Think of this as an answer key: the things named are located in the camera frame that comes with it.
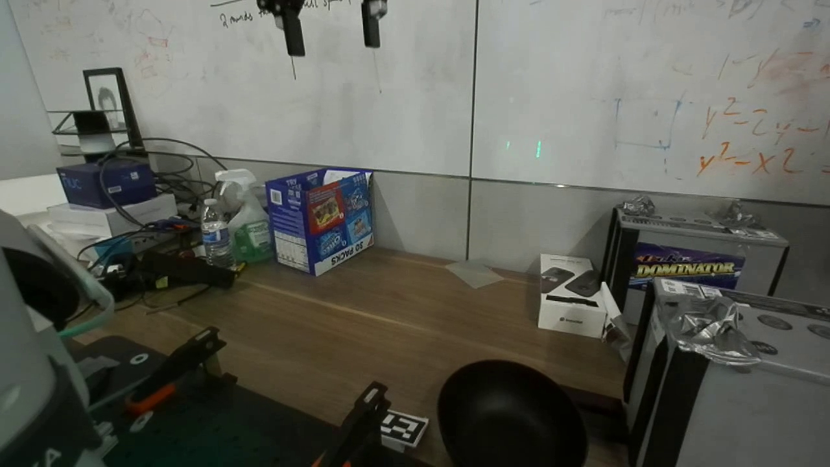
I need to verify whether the blue Oreo cardboard box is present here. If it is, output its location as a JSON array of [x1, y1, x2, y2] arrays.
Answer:
[[263, 165, 377, 280]]

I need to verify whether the white product box black print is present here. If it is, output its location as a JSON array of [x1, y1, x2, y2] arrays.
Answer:
[[534, 252, 622, 343]]

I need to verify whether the clear plastic water bottle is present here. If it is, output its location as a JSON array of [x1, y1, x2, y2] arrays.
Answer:
[[198, 196, 233, 270]]

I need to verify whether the long black stapler-like device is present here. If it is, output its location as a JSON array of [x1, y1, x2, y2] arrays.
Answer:
[[107, 245, 238, 297]]

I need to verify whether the grey tape patch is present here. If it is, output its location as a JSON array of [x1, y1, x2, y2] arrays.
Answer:
[[443, 260, 507, 293]]

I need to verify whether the black clamp block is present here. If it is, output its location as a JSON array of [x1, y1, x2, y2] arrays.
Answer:
[[315, 381, 394, 467]]

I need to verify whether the black white AprilTag marker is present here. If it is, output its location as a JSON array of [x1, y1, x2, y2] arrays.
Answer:
[[379, 409, 433, 457]]

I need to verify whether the black bowl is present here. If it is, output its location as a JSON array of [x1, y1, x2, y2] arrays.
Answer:
[[437, 361, 592, 467]]

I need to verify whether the crumpled aluminium foil piece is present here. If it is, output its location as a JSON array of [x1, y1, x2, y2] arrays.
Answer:
[[662, 284, 766, 371]]

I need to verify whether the grey battery with foil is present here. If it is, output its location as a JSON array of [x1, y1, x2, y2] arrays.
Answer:
[[622, 280, 830, 467]]

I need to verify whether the black picture frame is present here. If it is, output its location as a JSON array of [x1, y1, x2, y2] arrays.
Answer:
[[81, 64, 149, 154]]

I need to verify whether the black wire rack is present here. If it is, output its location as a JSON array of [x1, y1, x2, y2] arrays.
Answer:
[[47, 105, 133, 162]]

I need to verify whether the black tool orange handle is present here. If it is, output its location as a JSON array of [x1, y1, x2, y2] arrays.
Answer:
[[125, 323, 228, 420]]

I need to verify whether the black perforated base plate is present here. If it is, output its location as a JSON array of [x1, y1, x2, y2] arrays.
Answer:
[[73, 333, 365, 467]]

